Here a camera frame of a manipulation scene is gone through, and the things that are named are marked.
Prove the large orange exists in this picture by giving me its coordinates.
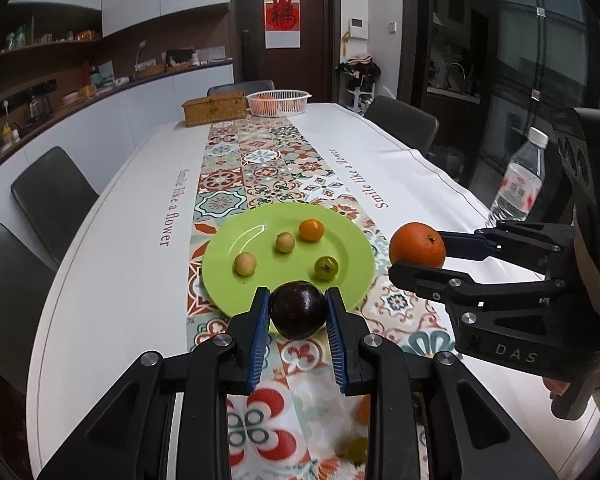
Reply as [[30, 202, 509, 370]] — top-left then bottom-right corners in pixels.
[[389, 222, 446, 268], [355, 396, 370, 427]]

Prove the dark plum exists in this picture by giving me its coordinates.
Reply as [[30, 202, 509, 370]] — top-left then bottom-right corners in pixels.
[[268, 281, 328, 340]]

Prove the person's right hand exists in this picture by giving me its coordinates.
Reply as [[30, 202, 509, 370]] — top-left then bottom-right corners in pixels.
[[542, 377, 571, 400]]

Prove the clear water bottle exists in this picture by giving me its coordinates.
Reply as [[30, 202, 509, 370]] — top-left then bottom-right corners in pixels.
[[486, 127, 548, 228]]

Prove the green fruit on plate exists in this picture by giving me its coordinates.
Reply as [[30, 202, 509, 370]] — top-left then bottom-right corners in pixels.
[[314, 256, 339, 282]]

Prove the small orange on plate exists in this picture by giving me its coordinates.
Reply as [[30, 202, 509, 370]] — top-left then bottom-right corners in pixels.
[[298, 219, 325, 243]]

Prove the beige fruit middle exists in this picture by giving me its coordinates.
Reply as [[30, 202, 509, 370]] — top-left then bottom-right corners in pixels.
[[275, 232, 296, 254]]

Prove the beige fruit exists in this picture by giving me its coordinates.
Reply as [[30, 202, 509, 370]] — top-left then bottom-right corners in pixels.
[[234, 252, 258, 278], [275, 232, 296, 254]]

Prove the right side grey chair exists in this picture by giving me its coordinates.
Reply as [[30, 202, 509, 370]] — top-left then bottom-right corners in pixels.
[[364, 96, 440, 155]]

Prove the patterned table runner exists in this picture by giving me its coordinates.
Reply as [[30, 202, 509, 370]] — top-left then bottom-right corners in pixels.
[[186, 117, 454, 479]]

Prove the green plate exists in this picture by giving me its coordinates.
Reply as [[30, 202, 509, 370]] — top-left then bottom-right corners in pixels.
[[201, 203, 376, 316]]

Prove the beige fruit left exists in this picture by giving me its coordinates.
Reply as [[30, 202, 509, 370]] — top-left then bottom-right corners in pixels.
[[234, 252, 258, 278]]

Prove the near left grey chair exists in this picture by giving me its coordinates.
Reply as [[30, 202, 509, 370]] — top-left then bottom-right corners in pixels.
[[0, 223, 55, 393]]

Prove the clear plastic fruit container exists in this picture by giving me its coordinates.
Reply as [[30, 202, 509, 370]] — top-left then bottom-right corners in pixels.
[[246, 90, 312, 118]]

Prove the dark wooden door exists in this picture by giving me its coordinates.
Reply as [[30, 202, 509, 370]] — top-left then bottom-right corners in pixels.
[[230, 0, 340, 103]]

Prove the far left grey chair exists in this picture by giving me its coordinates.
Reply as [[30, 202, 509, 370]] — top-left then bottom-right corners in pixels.
[[10, 146, 99, 264]]

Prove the far end grey chair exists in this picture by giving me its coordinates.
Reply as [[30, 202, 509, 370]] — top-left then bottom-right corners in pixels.
[[207, 79, 275, 96]]

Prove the red calendar poster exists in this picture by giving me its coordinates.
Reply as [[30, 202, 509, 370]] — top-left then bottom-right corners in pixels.
[[263, 0, 301, 50]]

